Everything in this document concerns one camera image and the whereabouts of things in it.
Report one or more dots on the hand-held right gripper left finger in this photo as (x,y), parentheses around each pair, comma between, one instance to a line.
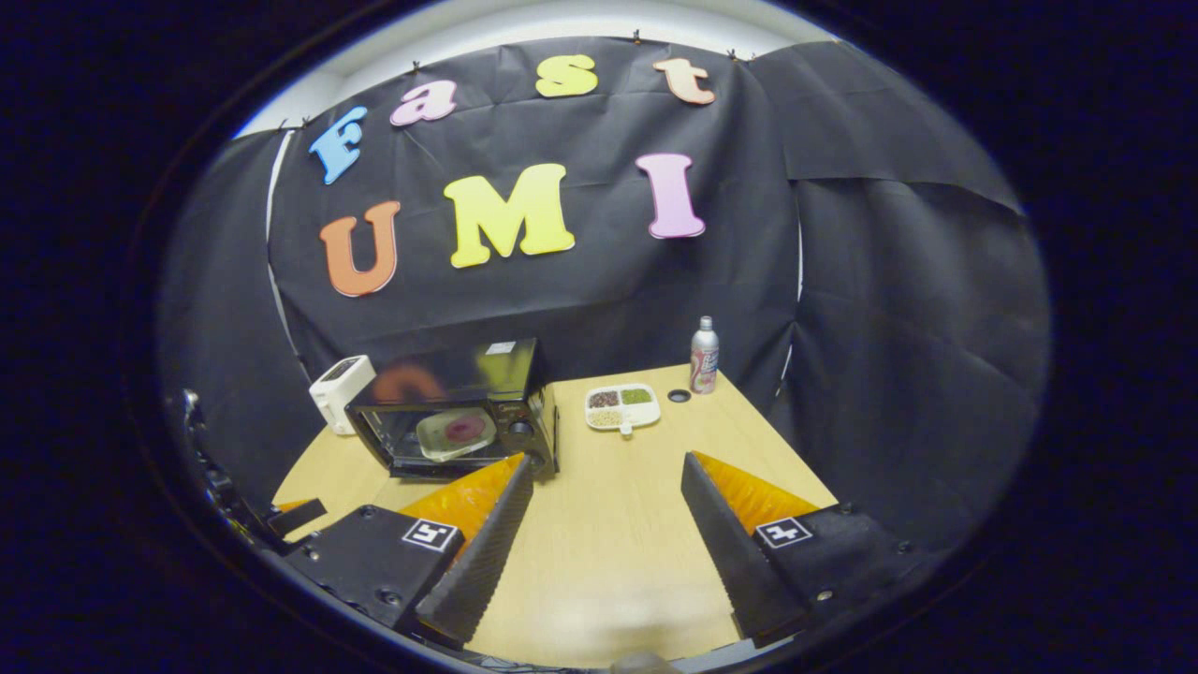
(473,571)

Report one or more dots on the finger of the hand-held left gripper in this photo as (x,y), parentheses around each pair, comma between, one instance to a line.
(304,517)

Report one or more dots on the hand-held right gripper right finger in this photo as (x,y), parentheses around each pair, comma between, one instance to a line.
(739,562)

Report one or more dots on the white square plate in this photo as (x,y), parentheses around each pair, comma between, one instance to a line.
(435,445)

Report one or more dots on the pink round food slice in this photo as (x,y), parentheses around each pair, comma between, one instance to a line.
(465,429)

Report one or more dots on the black electric oven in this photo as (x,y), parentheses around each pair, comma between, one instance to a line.
(524,432)

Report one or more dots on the white toaster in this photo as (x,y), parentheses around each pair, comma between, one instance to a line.
(339,393)

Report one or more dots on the white divided snack tray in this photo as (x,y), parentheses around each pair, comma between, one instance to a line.
(622,407)

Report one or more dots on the white and red spray can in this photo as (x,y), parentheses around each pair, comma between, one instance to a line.
(704,360)

